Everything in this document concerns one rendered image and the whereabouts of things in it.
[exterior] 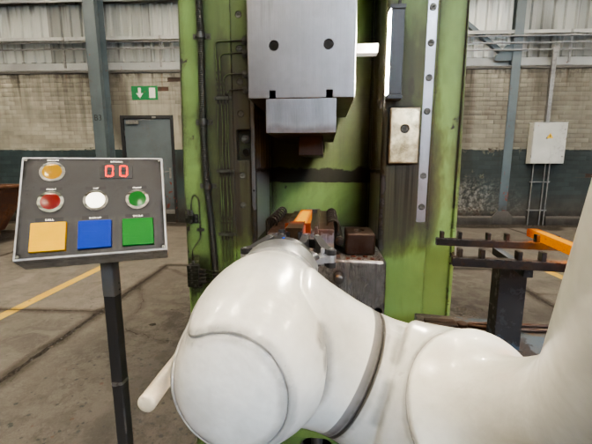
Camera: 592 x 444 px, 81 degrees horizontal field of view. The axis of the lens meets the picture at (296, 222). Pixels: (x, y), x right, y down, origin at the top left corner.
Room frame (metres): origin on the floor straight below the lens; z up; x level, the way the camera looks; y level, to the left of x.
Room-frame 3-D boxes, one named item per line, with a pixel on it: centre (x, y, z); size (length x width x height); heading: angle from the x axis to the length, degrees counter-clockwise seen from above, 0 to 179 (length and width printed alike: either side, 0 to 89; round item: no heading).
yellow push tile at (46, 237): (0.83, 0.60, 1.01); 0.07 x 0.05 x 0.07; 110
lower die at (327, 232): (1.23, -0.03, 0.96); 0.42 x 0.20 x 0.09; 175
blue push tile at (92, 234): (0.87, 0.51, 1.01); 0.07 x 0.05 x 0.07; 110
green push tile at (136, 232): (0.90, 0.41, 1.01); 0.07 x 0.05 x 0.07; 110
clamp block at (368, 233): (1.07, -0.20, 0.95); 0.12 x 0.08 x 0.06; 175
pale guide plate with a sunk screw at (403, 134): (1.13, -0.34, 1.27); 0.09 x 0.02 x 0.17; 85
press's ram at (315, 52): (1.23, -0.07, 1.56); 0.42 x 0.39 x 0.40; 175
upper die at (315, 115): (1.23, -0.03, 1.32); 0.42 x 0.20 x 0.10; 175
